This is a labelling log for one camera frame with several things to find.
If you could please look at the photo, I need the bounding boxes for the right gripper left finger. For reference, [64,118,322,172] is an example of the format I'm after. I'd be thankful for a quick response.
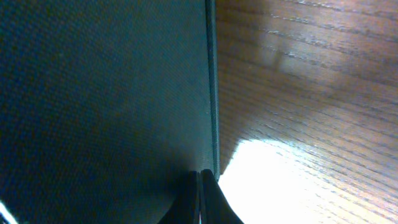
[158,171,199,224]

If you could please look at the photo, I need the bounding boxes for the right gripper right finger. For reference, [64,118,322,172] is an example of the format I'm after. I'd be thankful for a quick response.
[200,169,243,224]

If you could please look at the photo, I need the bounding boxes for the dark green hinged gift box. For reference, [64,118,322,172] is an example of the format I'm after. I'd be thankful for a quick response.
[1,0,220,223]

